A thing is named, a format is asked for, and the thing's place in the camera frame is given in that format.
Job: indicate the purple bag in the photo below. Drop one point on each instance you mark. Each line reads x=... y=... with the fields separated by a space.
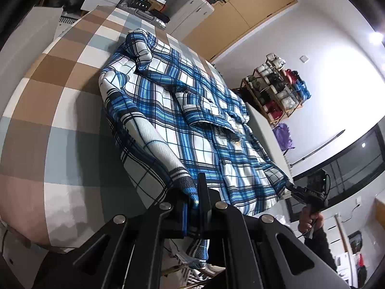
x=284 y=137

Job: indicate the white wall switch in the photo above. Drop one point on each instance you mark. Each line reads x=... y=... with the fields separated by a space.
x=304 y=59

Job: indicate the silver suitcase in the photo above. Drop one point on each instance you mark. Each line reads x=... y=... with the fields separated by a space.
x=144 y=16

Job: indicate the dark glass panel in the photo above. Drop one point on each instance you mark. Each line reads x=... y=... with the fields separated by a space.
x=355 y=168

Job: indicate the long black rod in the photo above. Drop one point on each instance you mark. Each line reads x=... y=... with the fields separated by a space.
x=318 y=147

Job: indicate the grey bed footboard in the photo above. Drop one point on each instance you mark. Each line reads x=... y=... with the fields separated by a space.
x=264 y=126

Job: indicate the blue plaid shirt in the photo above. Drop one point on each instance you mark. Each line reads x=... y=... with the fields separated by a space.
x=192 y=144

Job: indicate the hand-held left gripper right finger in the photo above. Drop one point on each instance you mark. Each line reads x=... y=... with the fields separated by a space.
x=204 y=204

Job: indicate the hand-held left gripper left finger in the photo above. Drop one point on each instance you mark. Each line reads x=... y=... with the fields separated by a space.
x=185 y=219

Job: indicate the person's right forearm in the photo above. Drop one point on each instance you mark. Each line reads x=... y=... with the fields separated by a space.
x=320 y=246

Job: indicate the small brown box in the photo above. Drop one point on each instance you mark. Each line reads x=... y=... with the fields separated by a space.
x=156 y=5

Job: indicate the white tall cabinet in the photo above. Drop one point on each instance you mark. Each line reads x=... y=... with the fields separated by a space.
x=189 y=15

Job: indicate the person's right hand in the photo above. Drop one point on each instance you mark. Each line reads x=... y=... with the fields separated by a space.
x=305 y=224

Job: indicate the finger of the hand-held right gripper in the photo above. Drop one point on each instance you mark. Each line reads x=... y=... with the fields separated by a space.
x=293 y=189

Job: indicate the checkered tablecloth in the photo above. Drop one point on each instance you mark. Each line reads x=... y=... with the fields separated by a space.
x=60 y=96

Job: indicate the ceiling spotlight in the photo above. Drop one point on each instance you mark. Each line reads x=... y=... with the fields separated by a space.
x=376 y=37

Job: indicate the wooden stick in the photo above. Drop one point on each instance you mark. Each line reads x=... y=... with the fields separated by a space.
x=341 y=231

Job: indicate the wooden wardrobe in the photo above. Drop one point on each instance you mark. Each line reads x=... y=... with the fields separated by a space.
x=249 y=15

